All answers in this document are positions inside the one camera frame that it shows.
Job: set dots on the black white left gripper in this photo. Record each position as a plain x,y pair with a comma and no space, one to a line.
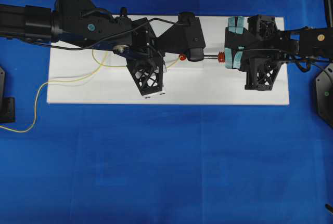
144,61

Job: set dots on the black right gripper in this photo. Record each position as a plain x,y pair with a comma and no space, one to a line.
265,55

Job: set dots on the orange handled soldering iron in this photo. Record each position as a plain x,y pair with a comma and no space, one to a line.
220,57

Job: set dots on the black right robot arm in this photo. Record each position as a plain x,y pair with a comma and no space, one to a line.
313,43

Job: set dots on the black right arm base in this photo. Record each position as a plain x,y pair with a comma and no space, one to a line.
323,86

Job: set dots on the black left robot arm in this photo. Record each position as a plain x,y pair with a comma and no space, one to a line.
85,26

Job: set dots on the white rectangular board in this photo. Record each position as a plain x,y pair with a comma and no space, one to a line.
98,77

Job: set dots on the blue table mat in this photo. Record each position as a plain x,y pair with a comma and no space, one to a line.
166,164

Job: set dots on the right wrist camera with tape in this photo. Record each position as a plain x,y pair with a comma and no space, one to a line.
237,38

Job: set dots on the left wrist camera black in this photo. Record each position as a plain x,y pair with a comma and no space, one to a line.
184,38

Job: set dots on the black left arm base bracket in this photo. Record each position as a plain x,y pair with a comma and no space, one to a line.
7,104

